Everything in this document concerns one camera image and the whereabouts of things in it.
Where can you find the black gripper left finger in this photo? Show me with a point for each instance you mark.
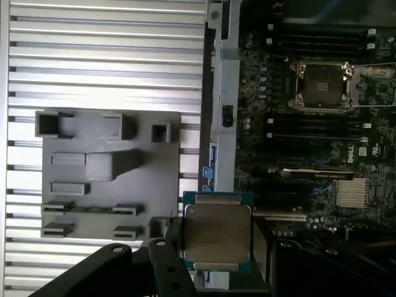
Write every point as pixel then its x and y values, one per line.
pixel 167 266

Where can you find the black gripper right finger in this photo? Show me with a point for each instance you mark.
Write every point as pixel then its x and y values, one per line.
pixel 287 272

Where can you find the silver CPU with green edge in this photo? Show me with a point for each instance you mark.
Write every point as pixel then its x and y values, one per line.
pixel 216 232

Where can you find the beige expansion slot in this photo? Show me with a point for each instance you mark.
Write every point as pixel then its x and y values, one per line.
pixel 278 216

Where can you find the black RAM slot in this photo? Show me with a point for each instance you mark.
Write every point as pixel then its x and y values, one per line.
pixel 318 140
pixel 318 133
pixel 318 41
pixel 318 120
pixel 318 34
pixel 318 48
pixel 318 28
pixel 318 126

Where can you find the CPU socket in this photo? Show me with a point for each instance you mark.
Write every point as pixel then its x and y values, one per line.
pixel 321 85

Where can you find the grey plastic parts rack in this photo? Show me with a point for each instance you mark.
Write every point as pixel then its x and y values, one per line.
pixel 148 191

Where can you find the blue plastic connector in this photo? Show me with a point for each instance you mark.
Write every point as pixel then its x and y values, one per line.
pixel 208 188
pixel 208 172

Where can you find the green RAM stick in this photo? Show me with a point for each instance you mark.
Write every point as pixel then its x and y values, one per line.
pixel 92 209

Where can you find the black graphics card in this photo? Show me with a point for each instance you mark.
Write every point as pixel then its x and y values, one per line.
pixel 315 174

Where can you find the silver finned heatsink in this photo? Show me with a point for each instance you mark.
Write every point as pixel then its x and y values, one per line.
pixel 352 193

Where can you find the green motherboard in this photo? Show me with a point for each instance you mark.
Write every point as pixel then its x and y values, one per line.
pixel 380 173

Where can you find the metal socket cover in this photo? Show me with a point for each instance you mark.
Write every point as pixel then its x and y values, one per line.
pixel 353 91

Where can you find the open PC case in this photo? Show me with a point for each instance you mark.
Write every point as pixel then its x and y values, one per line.
pixel 227 77

